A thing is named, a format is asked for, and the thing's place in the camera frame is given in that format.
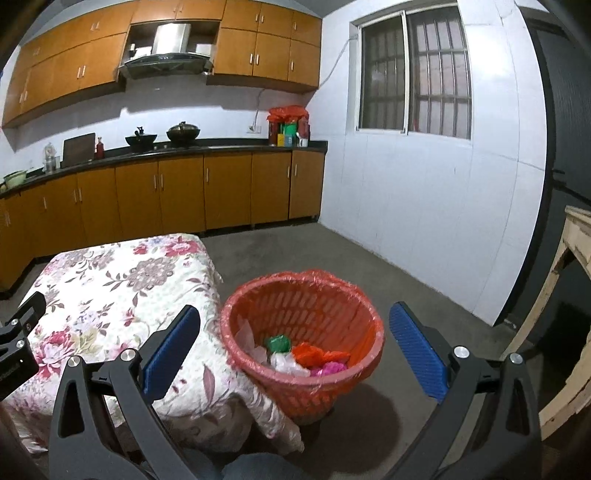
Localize green plastic bag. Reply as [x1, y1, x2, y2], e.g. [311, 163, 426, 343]
[264, 335, 293, 356]

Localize black kitchen countertop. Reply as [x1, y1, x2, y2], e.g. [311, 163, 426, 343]
[0, 140, 328, 199]

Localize pink plastic bag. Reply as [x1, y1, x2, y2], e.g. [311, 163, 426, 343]
[310, 361, 348, 377]

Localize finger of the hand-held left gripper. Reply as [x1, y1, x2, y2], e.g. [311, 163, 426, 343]
[0, 292, 47, 344]

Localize red plastic bag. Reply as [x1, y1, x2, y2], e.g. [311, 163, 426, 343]
[268, 105, 309, 124]

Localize brown cutting board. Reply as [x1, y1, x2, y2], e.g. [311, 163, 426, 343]
[61, 133, 96, 168]

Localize red basket with bag liner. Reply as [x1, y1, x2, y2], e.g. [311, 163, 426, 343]
[220, 269, 386, 426]

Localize black cooking pot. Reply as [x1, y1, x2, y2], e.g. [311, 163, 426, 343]
[126, 126, 158, 148]

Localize glass jar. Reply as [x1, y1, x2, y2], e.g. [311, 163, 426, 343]
[42, 143, 62, 172]

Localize orange lower kitchen cabinets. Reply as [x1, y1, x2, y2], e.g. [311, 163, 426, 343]
[0, 150, 326, 291]

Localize floral table cloth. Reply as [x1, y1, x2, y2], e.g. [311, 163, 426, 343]
[2, 233, 305, 455]

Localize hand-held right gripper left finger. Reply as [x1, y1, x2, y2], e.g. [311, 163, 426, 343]
[46, 304, 201, 480]

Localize person's trouser leg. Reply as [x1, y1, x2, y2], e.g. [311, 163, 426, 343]
[182, 450, 315, 480]

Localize steel range hood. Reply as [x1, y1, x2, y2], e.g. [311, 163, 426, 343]
[117, 23, 214, 79]

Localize barred window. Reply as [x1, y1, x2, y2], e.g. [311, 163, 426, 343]
[355, 0, 474, 141]

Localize orange upper wall cabinets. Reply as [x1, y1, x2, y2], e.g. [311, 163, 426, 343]
[2, 0, 322, 127]

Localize orange plastic bag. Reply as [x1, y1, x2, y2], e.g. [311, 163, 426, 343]
[291, 342, 352, 366]

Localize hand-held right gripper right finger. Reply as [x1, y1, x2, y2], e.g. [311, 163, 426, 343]
[381, 301, 542, 480]

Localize dark door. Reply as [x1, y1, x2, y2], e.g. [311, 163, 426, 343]
[494, 4, 591, 365]

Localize white plastic bag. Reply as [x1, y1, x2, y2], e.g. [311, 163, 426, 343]
[270, 352, 311, 377]

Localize black wok with lid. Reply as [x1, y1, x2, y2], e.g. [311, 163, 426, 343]
[166, 121, 201, 141]

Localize wooden chair frame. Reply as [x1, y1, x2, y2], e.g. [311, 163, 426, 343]
[499, 205, 591, 428]

